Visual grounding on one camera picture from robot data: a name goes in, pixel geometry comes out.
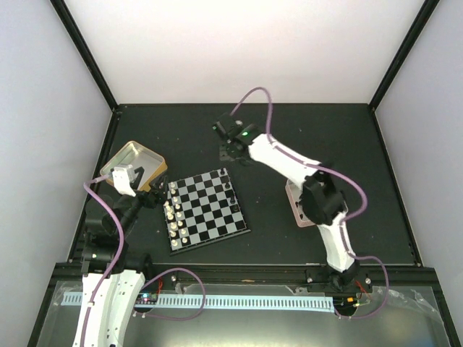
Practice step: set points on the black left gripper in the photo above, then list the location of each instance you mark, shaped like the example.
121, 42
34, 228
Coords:
159, 195

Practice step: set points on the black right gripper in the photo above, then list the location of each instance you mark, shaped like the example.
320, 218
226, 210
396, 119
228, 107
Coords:
224, 154

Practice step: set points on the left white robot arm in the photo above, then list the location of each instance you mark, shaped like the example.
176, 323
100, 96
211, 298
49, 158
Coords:
111, 276

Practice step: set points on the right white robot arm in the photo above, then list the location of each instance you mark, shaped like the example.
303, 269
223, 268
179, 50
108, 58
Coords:
313, 192

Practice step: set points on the white chess piece row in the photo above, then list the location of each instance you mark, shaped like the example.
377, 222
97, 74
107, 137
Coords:
175, 219

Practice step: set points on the pink tray of black pieces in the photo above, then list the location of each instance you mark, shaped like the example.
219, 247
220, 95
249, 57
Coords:
294, 196

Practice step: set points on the gold metal tin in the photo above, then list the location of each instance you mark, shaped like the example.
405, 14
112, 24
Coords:
137, 155

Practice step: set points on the black and silver chessboard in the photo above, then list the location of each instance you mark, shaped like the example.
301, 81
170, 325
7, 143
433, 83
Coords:
207, 208

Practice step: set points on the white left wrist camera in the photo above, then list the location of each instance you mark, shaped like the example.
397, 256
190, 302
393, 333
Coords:
122, 177

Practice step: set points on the light blue cable duct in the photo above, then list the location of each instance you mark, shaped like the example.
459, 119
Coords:
235, 302

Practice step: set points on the left black corner frame post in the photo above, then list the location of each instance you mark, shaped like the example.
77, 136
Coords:
70, 25

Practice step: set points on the black corner frame post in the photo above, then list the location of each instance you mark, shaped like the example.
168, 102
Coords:
416, 28
70, 25

